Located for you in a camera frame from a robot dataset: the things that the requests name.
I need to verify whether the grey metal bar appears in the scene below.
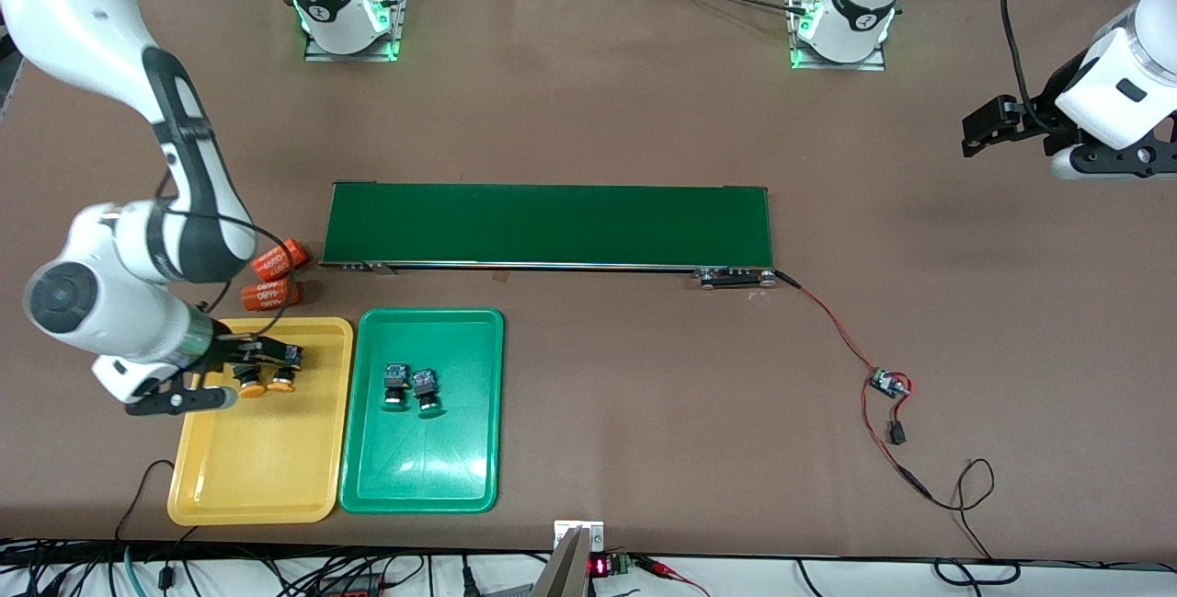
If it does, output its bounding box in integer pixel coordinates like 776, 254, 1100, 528
531, 528, 589, 597

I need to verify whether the orange 4680 battery cylinder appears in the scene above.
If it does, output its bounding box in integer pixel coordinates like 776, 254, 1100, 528
251, 237, 308, 281
241, 279, 301, 313

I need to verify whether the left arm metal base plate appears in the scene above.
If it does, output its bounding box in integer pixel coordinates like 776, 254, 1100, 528
787, 0, 888, 72

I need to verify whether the green plastic tray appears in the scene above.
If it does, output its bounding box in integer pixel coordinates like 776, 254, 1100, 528
338, 307, 506, 514

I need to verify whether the green conveyor belt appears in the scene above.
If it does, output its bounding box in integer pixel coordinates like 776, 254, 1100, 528
319, 181, 778, 290

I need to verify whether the black cable loop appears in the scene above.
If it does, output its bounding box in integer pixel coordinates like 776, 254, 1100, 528
933, 558, 1022, 587

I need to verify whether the yellow plastic tray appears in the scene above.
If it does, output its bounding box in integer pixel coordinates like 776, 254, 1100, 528
167, 317, 355, 526

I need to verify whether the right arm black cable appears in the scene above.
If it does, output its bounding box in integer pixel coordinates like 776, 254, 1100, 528
152, 169, 293, 340

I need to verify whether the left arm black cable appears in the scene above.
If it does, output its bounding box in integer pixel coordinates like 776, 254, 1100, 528
1000, 0, 1054, 115

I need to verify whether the small metal bracket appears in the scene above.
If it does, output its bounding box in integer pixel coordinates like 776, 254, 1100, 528
554, 520, 605, 552

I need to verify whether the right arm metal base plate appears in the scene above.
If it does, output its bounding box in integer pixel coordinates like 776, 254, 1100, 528
303, 0, 412, 63

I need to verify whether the thin black looped cable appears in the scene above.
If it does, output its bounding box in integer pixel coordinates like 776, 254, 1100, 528
924, 459, 996, 561

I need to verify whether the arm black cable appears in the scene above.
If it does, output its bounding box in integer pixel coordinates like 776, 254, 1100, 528
152, 169, 293, 340
1000, 0, 1054, 115

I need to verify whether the red clip lead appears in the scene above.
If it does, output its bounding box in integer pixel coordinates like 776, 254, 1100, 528
634, 556, 709, 597

